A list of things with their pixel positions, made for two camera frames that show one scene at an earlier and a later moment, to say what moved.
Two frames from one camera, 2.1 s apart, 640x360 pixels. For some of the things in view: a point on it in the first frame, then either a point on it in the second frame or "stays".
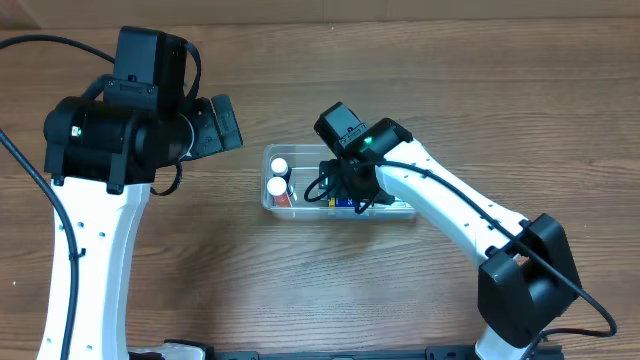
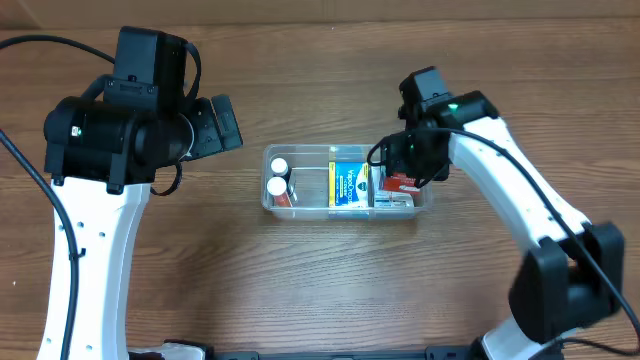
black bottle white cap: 279,168 stays
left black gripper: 226,123 stays
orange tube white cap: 277,188 stays
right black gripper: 340,176 → 400,163
